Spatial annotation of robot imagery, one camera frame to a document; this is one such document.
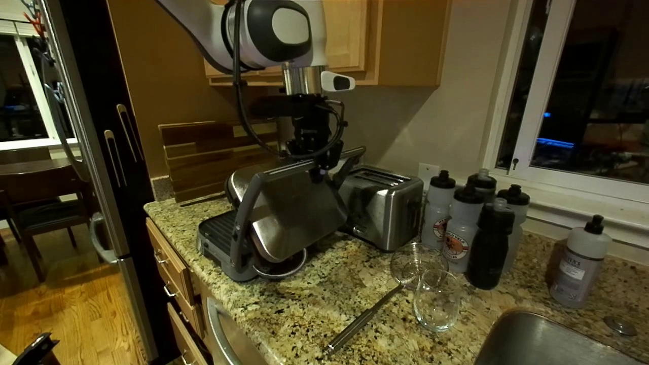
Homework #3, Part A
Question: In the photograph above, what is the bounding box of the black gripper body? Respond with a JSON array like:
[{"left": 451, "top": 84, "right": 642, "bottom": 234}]
[{"left": 290, "top": 109, "right": 348, "bottom": 169}]

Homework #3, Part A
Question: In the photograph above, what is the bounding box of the grey grill sandwich maker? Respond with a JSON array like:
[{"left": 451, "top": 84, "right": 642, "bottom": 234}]
[{"left": 196, "top": 146, "right": 371, "bottom": 284}]

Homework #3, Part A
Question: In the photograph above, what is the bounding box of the stainless steel toaster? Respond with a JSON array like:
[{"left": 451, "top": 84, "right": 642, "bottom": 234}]
[{"left": 336, "top": 167, "right": 425, "bottom": 253}]

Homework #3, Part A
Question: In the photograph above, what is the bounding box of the striped wooden cutting board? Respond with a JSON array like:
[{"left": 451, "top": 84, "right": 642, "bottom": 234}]
[{"left": 158, "top": 119, "right": 285, "bottom": 204}]

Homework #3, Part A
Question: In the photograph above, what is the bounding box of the clear bottle black cap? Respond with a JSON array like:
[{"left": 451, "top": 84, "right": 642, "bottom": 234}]
[
  {"left": 466, "top": 169, "right": 498, "bottom": 204},
  {"left": 494, "top": 182, "right": 534, "bottom": 262},
  {"left": 420, "top": 169, "right": 458, "bottom": 253}
]

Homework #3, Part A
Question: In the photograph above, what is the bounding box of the clear wine glass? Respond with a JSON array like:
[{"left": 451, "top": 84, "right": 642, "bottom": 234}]
[{"left": 387, "top": 241, "right": 433, "bottom": 295}]

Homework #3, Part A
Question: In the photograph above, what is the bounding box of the dark sports bottle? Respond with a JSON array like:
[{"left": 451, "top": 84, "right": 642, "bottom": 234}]
[{"left": 442, "top": 182, "right": 487, "bottom": 273}]

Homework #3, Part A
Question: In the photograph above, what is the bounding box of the long metal knife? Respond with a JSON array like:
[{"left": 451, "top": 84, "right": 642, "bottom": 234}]
[{"left": 322, "top": 284, "right": 405, "bottom": 358}]

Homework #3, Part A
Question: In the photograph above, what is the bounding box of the wooden drawer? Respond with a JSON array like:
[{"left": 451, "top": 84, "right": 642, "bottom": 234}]
[
  {"left": 164, "top": 302, "right": 212, "bottom": 365},
  {"left": 155, "top": 259, "right": 204, "bottom": 336},
  {"left": 143, "top": 218, "right": 199, "bottom": 301}
]

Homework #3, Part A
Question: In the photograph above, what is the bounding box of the clear drinking glass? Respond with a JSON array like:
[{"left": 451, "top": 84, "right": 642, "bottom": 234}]
[{"left": 409, "top": 269, "right": 465, "bottom": 335}]

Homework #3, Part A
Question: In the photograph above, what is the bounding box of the black water bottle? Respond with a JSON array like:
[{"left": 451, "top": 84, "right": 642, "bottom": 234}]
[{"left": 465, "top": 201, "right": 518, "bottom": 292}]

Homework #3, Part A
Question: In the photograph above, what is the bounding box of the black steel refrigerator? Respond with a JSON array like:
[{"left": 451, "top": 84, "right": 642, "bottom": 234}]
[{"left": 38, "top": 0, "right": 181, "bottom": 365}]

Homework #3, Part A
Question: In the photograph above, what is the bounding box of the grey labelled bottle black cap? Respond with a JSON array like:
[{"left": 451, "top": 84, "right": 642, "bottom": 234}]
[{"left": 547, "top": 213, "right": 614, "bottom": 310}]

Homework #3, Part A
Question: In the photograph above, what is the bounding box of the dark wooden chair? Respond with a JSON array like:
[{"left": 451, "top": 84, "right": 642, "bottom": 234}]
[{"left": 6, "top": 198, "right": 96, "bottom": 282}]

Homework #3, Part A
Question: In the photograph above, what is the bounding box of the dark wooden dining table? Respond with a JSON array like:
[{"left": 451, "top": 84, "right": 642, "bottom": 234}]
[{"left": 0, "top": 159, "right": 90, "bottom": 211}]

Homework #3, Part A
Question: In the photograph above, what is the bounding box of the stainless steel sink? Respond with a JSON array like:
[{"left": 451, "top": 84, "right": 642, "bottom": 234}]
[{"left": 473, "top": 309, "right": 649, "bottom": 365}]

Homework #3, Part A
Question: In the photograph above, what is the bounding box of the black flat object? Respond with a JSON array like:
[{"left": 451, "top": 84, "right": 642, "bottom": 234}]
[{"left": 13, "top": 330, "right": 60, "bottom": 365}]

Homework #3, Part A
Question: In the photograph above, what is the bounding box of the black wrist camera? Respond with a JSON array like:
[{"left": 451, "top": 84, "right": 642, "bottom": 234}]
[{"left": 246, "top": 93, "right": 341, "bottom": 122}]

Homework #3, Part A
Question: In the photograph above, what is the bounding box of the white wall outlet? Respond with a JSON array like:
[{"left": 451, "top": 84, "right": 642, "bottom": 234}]
[{"left": 418, "top": 161, "right": 445, "bottom": 198}]

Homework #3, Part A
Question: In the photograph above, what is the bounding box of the wooden wall cabinet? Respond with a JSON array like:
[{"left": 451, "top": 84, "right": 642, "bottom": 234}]
[{"left": 200, "top": 0, "right": 452, "bottom": 90}]

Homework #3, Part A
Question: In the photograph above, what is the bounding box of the steel refrigerator handle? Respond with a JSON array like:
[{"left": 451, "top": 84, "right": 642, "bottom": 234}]
[
  {"left": 102, "top": 128, "right": 128, "bottom": 191},
  {"left": 113, "top": 102, "right": 145, "bottom": 165}
]

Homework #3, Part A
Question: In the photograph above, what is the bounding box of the white kitchen window frame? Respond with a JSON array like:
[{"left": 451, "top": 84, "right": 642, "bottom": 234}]
[{"left": 483, "top": 0, "right": 649, "bottom": 231}]

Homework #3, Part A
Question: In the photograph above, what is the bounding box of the grey curved handle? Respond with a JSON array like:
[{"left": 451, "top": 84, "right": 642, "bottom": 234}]
[{"left": 88, "top": 211, "right": 128, "bottom": 268}]

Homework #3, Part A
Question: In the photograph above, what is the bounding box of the white background window frame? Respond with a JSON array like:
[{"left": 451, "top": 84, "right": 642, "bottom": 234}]
[{"left": 0, "top": 18, "right": 79, "bottom": 155}]

